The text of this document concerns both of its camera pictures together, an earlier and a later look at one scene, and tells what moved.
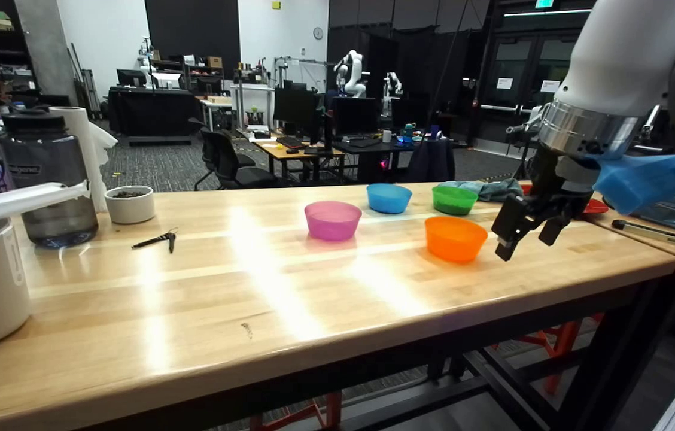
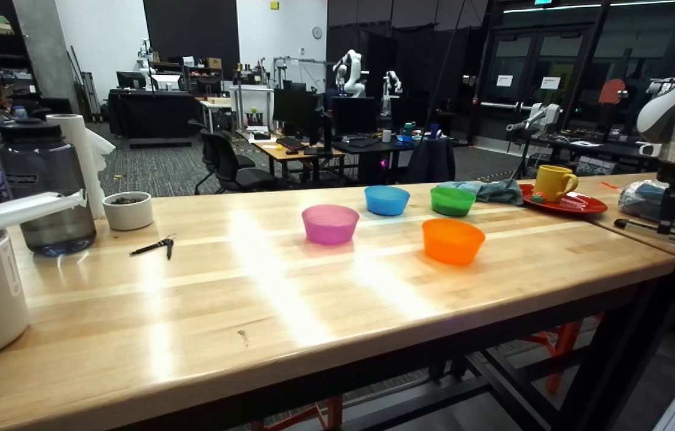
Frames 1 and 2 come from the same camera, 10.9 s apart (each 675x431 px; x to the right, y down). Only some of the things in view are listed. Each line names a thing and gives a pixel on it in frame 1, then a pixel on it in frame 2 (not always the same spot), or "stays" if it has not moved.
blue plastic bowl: [389, 196] stays
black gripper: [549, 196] → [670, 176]
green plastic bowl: [455, 198] stays
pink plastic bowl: [330, 220] stays
